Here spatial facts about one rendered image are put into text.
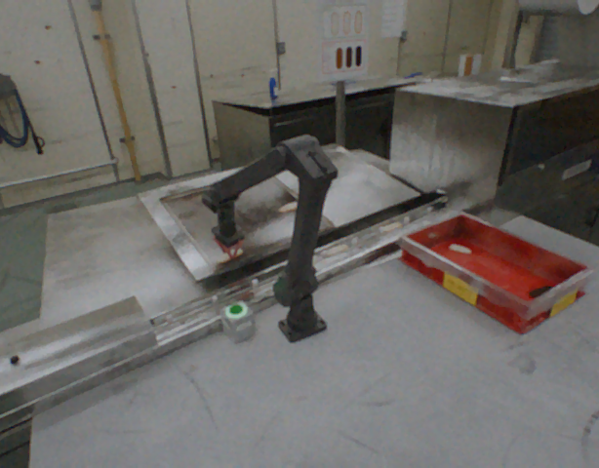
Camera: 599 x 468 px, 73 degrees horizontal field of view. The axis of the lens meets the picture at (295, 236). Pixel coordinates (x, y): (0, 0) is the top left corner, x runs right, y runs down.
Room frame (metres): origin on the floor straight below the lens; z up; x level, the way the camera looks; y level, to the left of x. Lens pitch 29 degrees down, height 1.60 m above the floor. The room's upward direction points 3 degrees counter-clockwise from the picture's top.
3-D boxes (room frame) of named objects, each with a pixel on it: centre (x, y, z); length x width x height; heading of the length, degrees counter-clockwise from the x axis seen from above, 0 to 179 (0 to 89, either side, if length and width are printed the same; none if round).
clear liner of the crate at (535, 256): (1.08, -0.61, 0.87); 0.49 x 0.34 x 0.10; 30
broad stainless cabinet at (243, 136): (3.95, -0.36, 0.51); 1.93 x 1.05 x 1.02; 123
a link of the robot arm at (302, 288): (0.89, 0.01, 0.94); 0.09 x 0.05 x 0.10; 40
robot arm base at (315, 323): (0.88, -0.01, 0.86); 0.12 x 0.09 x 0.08; 116
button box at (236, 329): (0.87, 0.17, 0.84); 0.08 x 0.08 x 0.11; 33
